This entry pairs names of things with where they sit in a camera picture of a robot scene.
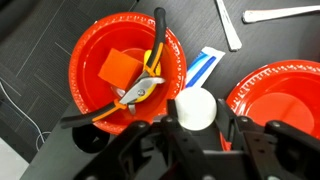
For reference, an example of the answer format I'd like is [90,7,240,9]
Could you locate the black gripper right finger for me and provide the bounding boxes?
[215,98,320,158]

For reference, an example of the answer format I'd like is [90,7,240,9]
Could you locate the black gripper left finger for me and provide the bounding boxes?
[74,99,181,180]

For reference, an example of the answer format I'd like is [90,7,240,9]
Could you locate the small white round object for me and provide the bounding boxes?
[174,87,218,132]

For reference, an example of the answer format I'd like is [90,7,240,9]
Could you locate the red plastic bowl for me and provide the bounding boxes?
[220,59,320,153]
[68,12,188,136]

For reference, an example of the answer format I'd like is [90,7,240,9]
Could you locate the orange cube block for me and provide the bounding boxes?
[97,47,144,91]

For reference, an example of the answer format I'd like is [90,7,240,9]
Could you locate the blue white packet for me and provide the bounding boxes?
[184,46,226,89]

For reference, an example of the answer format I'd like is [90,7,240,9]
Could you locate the silver metal fork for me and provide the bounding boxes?
[242,4,320,24]

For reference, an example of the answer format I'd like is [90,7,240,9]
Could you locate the white floor cable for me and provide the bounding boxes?
[0,79,51,151]

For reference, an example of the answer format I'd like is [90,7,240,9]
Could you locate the black orange handled pliers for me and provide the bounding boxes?
[59,7,168,130]

